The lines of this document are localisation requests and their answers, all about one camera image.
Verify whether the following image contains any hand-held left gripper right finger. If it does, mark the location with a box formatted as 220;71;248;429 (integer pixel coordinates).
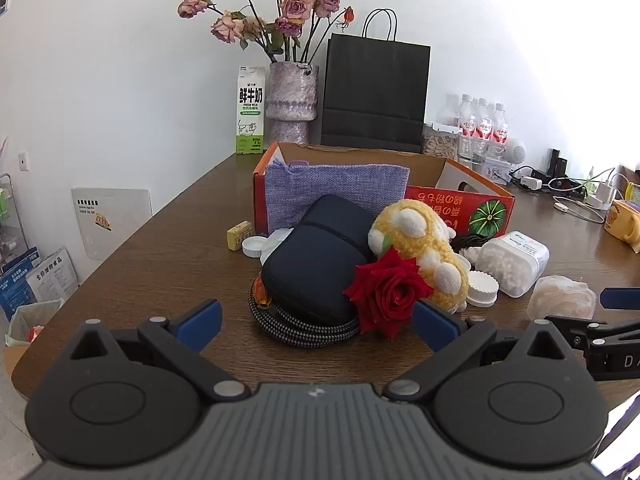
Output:
384;299;571;403

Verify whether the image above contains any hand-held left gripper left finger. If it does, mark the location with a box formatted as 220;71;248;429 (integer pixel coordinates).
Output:
70;299;251;403

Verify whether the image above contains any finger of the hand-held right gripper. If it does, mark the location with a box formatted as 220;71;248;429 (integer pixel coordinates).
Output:
544;315;640;349
599;287;640;312

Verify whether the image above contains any pale tissue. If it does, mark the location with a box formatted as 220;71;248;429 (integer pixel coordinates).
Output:
527;275;597;323

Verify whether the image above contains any red artificial rose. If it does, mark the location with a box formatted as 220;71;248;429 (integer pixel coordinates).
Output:
342;247;435;342

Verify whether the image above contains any white jar lid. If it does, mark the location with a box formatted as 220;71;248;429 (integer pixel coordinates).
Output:
466;270;500;308

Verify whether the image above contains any yellow white plush toy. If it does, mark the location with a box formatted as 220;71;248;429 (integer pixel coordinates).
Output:
367;199;471;313

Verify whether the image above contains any clear cotton swab container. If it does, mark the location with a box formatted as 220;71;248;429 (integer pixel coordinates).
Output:
475;231;551;298

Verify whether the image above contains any orange printed cardboard box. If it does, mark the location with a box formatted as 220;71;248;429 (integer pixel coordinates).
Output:
252;141;516;242

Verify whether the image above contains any black zip case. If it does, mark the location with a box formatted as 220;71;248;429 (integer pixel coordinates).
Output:
260;194;377;326

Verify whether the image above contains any purple burlap pouch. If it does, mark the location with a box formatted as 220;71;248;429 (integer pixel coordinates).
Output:
264;161;411;231

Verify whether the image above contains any clear seed storage container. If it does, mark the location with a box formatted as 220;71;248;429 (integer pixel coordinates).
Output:
422;122;461;161

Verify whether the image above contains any small orange charm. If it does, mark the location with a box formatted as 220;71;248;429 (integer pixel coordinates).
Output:
252;277;273;308

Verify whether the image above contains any yellow mug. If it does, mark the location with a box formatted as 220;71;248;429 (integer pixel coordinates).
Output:
604;199;640;247

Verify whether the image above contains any small yellow box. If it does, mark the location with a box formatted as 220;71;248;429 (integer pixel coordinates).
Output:
226;221;253;251

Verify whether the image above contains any white power adapter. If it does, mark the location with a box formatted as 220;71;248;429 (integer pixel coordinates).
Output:
597;182;621;211

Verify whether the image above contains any white plastic case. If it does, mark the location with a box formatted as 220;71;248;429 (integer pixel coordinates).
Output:
260;227;296;266

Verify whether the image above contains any white leaning panel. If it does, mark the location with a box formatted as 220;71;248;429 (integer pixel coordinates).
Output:
71;187;153;261

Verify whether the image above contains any black upright device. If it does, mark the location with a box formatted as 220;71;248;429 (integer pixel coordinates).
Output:
547;149;569;178

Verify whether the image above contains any white printed tin box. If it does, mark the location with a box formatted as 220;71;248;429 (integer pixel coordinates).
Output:
482;157;513;184

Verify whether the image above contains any bin with plastic bag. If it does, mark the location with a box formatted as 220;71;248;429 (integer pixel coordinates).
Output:
5;297;64;351

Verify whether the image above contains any clear drinking glass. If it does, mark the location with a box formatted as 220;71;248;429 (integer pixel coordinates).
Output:
458;134;488;164

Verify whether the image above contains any white round speaker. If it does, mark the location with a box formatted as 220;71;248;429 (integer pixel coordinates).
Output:
501;139;528;164

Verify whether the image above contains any plain cardboard floor box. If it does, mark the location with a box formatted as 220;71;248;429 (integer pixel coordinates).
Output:
4;344;32;382

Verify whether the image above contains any red label water bottle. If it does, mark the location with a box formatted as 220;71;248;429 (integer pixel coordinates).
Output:
459;93;477;161
492;103;510;158
475;97;494;161

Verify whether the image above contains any white green milk carton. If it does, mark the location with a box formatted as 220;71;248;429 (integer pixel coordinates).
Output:
235;66;267;155

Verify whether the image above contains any black paper bag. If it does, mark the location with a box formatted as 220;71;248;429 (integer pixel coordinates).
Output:
320;8;432;154

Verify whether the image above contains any mottled purple ceramic vase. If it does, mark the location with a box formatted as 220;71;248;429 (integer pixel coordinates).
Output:
265;61;320;145

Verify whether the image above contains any dried pink rose bouquet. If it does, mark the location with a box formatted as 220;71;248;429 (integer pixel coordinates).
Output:
177;0;357;66

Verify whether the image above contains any black cord bundle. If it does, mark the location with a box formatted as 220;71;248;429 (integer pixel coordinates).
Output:
452;232;496;257

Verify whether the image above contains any black white braided cable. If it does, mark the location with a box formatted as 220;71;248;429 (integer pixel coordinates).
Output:
248;275;362;347

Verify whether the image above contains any white cable with puck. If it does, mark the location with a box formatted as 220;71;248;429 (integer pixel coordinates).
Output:
552;197;606;224

